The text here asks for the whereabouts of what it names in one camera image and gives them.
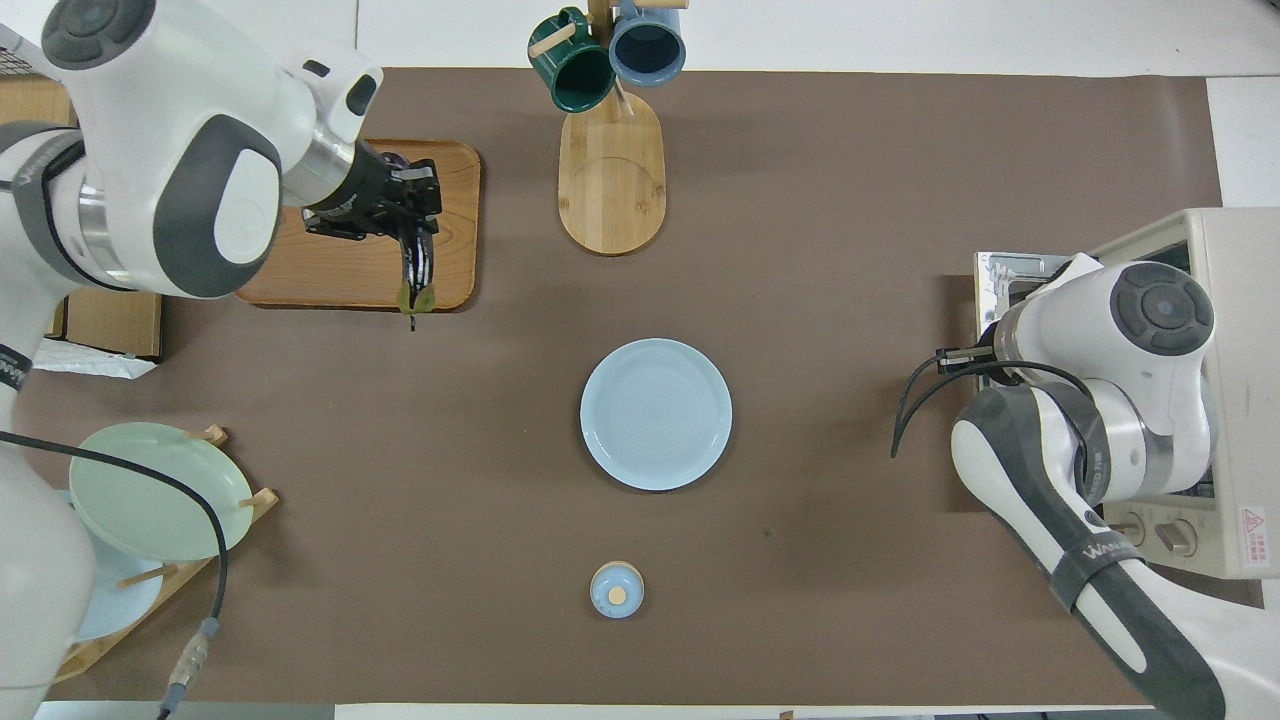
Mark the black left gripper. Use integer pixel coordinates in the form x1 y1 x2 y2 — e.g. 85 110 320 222
300 140 443 243

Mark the dark purple eggplant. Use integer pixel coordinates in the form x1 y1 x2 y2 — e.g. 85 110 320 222
398 222 439 333

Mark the light blue plate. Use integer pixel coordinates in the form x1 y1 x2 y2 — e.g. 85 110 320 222
580 338 733 492

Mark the cream toaster oven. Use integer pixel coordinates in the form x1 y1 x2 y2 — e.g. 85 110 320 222
975 207 1280 581

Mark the brown wooden tray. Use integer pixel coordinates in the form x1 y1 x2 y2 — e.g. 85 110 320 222
235 137 482 313

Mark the wooden mug tree stand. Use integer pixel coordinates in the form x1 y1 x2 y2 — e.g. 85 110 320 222
528 0 691 256

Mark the dark green ceramic mug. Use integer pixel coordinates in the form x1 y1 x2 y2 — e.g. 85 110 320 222
528 7 617 113

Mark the blue ceramic mug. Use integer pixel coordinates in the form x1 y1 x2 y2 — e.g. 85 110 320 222
608 0 687 87

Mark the light wooden shelf box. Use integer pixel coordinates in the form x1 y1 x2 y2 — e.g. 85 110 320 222
0 75 163 361

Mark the wooden plate rack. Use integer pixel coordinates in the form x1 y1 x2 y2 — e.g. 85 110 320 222
50 425 279 686

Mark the white marble patterned cloth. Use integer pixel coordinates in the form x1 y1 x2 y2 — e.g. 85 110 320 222
0 22 49 71
30 338 159 381

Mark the mint green racked plate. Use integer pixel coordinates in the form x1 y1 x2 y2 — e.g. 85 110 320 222
68 422 254 563

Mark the brown table mat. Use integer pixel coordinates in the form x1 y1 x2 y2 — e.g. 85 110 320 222
0 67 1269 706

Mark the small blue service bell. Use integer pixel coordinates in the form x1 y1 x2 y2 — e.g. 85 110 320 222
590 561 645 620

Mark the pale blue racked plate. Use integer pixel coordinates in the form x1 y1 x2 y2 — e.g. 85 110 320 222
70 490 166 643

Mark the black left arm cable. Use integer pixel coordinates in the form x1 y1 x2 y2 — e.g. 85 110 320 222
0 430 229 720

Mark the black wire basket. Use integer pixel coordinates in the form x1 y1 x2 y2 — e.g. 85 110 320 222
0 25 51 81

